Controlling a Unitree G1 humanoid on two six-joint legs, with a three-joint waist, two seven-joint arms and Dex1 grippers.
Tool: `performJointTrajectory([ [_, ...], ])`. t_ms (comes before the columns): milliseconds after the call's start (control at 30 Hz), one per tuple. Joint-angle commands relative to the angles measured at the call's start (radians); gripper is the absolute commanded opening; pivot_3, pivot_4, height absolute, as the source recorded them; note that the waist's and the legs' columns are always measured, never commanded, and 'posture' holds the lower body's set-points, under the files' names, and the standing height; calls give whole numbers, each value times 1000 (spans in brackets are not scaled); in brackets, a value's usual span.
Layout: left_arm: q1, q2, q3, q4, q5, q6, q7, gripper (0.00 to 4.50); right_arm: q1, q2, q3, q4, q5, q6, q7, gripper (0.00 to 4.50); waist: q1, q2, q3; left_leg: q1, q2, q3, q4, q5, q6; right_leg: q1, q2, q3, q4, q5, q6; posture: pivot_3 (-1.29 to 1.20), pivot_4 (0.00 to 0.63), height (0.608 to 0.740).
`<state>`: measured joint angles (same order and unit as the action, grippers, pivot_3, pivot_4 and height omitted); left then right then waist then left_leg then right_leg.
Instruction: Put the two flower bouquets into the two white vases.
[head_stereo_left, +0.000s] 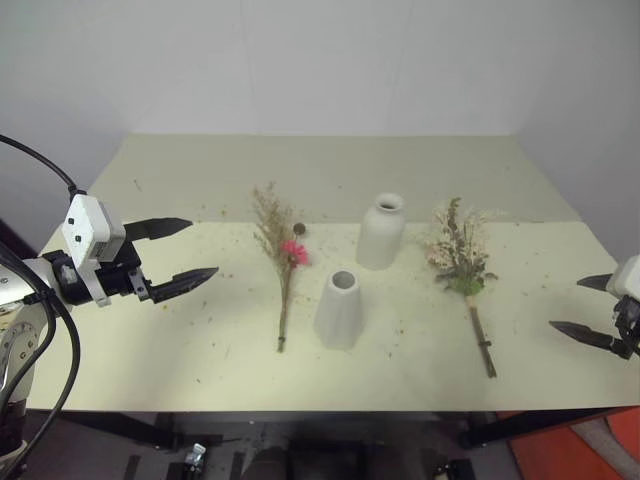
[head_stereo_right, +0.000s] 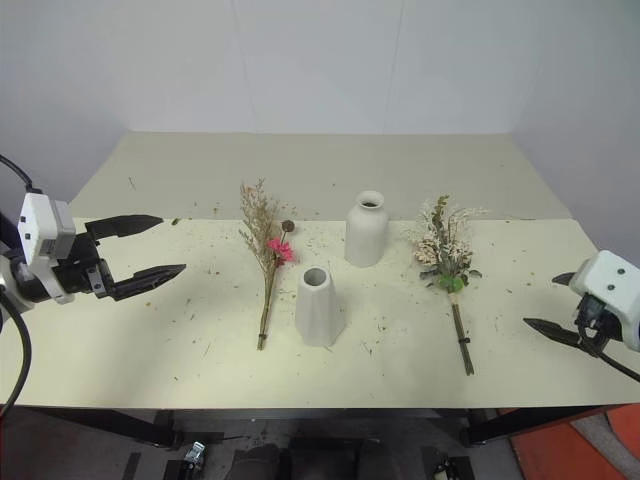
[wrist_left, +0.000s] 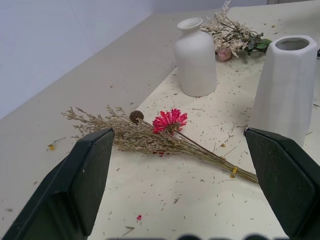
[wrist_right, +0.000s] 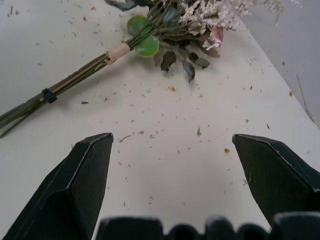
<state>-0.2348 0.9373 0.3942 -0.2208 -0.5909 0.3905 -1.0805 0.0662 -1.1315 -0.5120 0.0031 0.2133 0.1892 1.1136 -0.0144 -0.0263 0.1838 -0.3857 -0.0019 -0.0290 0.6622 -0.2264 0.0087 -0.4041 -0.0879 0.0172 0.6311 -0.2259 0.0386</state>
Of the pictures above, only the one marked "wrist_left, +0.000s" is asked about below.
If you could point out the cream paper table mat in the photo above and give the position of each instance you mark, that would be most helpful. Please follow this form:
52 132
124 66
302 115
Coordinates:
200 175

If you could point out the small yellow dried flower sprig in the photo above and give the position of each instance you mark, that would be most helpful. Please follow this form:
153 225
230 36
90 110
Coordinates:
51 147

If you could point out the small red petal scrap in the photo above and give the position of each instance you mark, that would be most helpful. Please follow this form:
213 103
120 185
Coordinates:
139 217

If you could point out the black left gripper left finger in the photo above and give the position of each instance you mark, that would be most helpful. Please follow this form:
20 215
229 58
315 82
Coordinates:
75 185

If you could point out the dried bouquet with red flower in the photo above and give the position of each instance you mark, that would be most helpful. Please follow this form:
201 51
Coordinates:
150 140

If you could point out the white faceted tall vase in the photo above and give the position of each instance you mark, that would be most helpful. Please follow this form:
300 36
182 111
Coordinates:
285 87

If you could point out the white round bottle vase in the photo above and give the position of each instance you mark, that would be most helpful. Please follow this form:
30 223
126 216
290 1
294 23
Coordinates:
197 62

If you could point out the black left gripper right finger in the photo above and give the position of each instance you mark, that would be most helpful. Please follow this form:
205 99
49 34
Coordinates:
282 180

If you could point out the dried white bouquet with rose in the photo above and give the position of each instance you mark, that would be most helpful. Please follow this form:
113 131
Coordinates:
232 32

